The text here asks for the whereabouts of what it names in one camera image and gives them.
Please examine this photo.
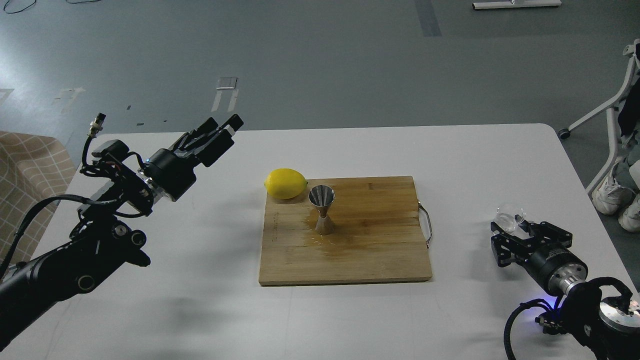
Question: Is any steel jigger measuring cup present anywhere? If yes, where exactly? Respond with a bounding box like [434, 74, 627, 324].
[308, 185, 335, 236]

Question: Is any black cable on floor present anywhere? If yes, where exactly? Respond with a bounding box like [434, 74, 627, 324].
[2, 0, 38, 14]

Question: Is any bamboo cutting board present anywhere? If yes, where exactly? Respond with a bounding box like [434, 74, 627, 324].
[258, 176, 433, 286]

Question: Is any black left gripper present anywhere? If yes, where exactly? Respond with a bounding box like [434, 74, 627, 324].
[142, 114, 244, 202]

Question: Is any yellow lemon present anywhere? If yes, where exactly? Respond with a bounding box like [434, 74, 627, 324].
[263, 168, 308, 199]

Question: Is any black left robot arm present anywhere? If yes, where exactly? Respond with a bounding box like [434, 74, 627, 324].
[0, 113, 243, 349]

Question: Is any beige checkered cloth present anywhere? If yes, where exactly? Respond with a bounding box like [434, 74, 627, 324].
[0, 131, 77, 259]

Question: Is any white bar on floor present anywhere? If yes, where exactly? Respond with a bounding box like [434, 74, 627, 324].
[471, 0, 562, 10]

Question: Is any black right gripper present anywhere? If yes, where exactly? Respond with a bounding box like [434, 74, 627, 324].
[490, 220, 588, 297]

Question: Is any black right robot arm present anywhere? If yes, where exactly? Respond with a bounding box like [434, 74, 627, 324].
[490, 220, 640, 360]

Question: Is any clear glass cup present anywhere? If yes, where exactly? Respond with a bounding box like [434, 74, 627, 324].
[494, 202, 527, 234]

